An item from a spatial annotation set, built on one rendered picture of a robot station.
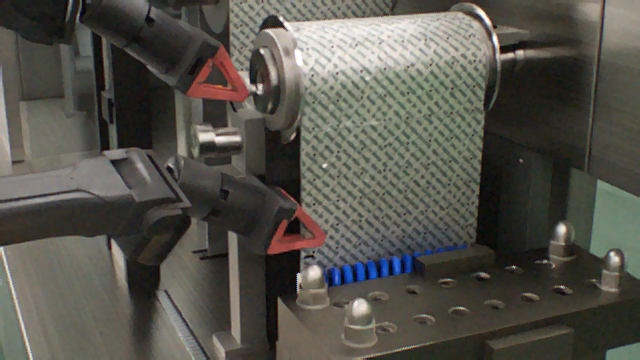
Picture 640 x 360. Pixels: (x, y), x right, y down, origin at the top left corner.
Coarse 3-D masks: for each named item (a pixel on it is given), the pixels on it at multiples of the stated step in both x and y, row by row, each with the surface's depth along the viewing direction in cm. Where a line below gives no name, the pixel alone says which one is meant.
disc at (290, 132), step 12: (264, 24) 106; (276, 24) 103; (288, 24) 100; (288, 36) 100; (300, 60) 98; (300, 72) 98; (300, 84) 99; (300, 96) 99; (300, 108) 100; (300, 120) 100; (276, 132) 107; (288, 132) 104
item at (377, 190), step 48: (336, 144) 103; (384, 144) 106; (432, 144) 108; (480, 144) 111; (336, 192) 105; (384, 192) 108; (432, 192) 110; (336, 240) 107; (384, 240) 110; (432, 240) 113
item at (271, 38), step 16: (272, 32) 102; (480, 32) 110; (256, 48) 107; (272, 48) 102; (288, 48) 100; (288, 64) 100; (288, 80) 100; (288, 96) 100; (288, 112) 101; (272, 128) 105
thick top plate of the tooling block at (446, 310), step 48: (336, 288) 104; (384, 288) 104; (432, 288) 104; (480, 288) 104; (528, 288) 104; (576, 288) 104; (288, 336) 100; (336, 336) 93; (384, 336) 93; (432, 336) 93; (480, 336) 94; (576, 336) 100; (624, 336) 103
